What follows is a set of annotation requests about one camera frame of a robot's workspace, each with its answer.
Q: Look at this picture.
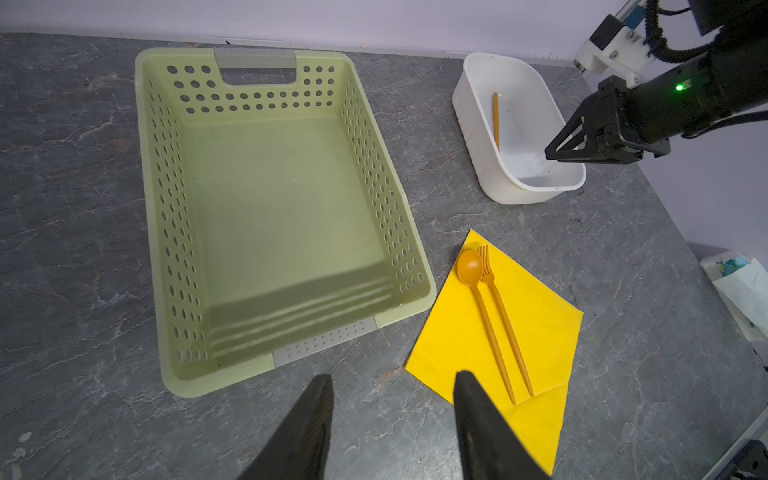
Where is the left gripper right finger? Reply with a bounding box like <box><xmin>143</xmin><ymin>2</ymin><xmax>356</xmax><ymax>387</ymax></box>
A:
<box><xmin>453</xmin><ymin>371</ymin><xmax>550</xmax><ymax>480</ymax></box>

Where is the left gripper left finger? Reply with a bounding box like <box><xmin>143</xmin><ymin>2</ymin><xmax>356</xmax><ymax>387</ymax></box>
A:
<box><xmin>238</xmin><ymin>374</ymin><xmax>334</xmax><ymax>479</ymax></box>

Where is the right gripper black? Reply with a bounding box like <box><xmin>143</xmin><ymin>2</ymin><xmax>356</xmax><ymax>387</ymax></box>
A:
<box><xmin>544</xmin><ymin>76</ymin><xmax>671</xmax><ymax>164</ymax></box>

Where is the yellow paper napkin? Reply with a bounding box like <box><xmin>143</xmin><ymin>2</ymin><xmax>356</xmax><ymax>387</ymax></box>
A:
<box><xmin>406</xmin><ymin>245</ymin><xmax>583</xmax><ymax>473</ymax></box>

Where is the orange wooden fork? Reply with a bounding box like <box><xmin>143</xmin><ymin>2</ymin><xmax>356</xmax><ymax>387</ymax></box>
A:
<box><xmin>477</xmin><ymin>245</ymin><xmax>535</xmax><ymax>397</ymax></box>

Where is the orange wooden spoon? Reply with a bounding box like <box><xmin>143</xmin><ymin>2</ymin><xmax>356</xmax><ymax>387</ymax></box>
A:
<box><xmin>456</xmin><ymin>249</ymin><xmax>516</xmax><ymax>405</ymax></box>

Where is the green perforated plastic basket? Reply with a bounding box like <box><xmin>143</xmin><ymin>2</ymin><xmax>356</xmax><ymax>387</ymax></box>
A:
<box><xmin>135</xmin><ymin>48</ymin><xmax>437</xmax><ymax>398</ymax></box>

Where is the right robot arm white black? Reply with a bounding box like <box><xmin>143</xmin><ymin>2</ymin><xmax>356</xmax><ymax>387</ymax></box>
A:
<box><xmin>545</xmin><ymin>1</ymin><xmax>767</xmax><ymax>164</ymax></box>

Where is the white oval plastic tub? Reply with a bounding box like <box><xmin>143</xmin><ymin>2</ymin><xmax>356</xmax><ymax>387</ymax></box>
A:
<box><xmin>452</xmin><ymin>52</ymin><xmax>587</xmax><ymax>205</ymax></box>

